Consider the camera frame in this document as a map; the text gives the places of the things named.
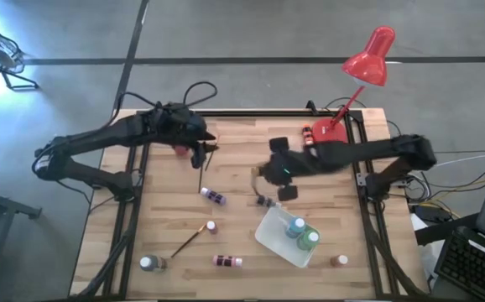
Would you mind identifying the red desk lamp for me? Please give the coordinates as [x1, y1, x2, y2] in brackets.
[310, 25, 397, 146]

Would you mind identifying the black aluminium table frame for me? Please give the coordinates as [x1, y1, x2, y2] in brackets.
[69, 107, 431, 301]

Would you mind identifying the white floor cable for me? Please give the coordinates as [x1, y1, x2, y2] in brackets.
[434, 151, 485, 169]

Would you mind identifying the grey paint bottle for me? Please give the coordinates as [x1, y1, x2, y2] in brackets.
[138, 253, 168, 273]

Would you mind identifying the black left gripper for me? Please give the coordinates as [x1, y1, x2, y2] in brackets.
[154, 103, 220, 169]

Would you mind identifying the teal paint bottle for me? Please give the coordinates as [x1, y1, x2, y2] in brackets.
[286, 216, 308, 239]

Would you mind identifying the pink paint bottle black label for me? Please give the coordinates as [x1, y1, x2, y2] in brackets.
[211, 254, 244, 268]

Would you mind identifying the dark paint bottle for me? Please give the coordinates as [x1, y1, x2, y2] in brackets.
[255, 194, 284, 210]

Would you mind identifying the white plastic bin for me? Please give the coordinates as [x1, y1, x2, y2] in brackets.
[253, 204, 322, 268]

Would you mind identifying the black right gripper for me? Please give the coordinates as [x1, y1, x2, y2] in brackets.
[263, 137, 323, 203]

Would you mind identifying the laptop computer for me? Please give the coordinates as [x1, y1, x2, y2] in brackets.
[433, 133, 485, 302]

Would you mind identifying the green paint bottle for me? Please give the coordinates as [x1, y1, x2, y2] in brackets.
[297, 228, 321, 252]

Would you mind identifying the violet paint bottle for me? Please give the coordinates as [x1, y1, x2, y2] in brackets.
[199, 186, 227, 206]

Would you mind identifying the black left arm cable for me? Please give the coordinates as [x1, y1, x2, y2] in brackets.
[114, 81, 219, 127]

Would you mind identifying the yellow floor cable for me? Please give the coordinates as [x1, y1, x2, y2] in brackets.
[418, 178, 485, 206]

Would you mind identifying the brown paint bottle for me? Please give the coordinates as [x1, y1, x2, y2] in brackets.
[329, 253, 349, 268]

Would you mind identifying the orange paint bottle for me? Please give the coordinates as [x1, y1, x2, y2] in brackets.
[301, 123, 315, 147]

